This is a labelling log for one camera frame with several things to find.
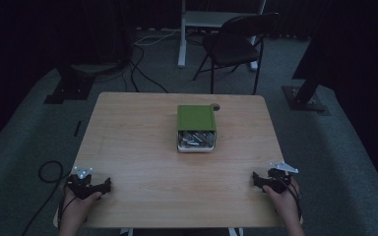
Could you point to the black stand with base plate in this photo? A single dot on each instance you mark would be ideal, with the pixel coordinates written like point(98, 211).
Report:
point(303, 98)
point(69, 88)

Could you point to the white table leg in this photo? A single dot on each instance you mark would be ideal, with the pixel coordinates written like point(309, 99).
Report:
point(235, 232)
point(126, 232)

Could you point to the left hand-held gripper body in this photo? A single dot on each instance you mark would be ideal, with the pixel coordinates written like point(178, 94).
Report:
point(80, 187)

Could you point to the black folding chair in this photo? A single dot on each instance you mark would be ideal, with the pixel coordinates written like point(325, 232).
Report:
point(234, 49)

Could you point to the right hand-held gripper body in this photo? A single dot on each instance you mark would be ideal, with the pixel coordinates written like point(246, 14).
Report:
point(279, 182)

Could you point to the person's right hand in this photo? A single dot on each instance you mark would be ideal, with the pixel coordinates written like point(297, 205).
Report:
point(283, 201)

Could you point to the white desk frame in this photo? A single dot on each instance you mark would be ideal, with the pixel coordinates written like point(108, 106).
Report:
point(182, 49)

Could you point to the person's left hand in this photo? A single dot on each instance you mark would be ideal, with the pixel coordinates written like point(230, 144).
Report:
point(75, 209)

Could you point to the pile of small metal parts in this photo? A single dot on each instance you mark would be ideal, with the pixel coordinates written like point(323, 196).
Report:
point(195, 138)

